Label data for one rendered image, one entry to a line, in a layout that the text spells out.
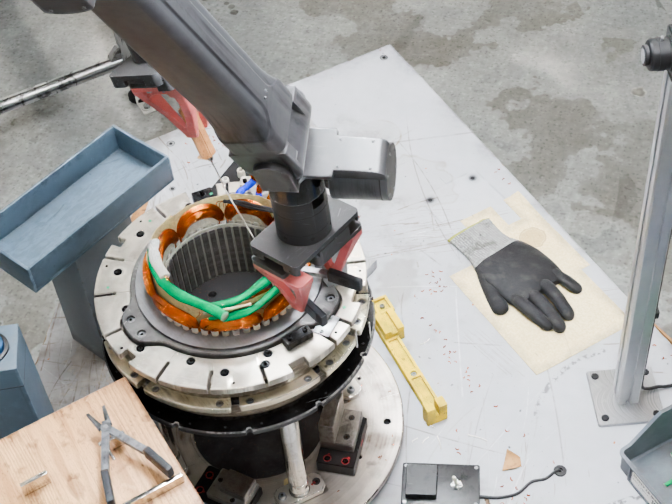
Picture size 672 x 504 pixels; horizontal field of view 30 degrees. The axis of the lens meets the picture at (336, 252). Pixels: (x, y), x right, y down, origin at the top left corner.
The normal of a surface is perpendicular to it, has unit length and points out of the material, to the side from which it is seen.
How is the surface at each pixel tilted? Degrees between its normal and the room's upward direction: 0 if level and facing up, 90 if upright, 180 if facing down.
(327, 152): 24
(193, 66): 113
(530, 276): 2
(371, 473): 0
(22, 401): 90
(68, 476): 0
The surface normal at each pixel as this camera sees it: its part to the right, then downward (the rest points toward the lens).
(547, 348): -0.07, -0.67
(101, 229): 0.77, 0.44
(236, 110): -0.07, 0.94
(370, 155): -0.10, -0.32
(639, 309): 0.06, 0.74
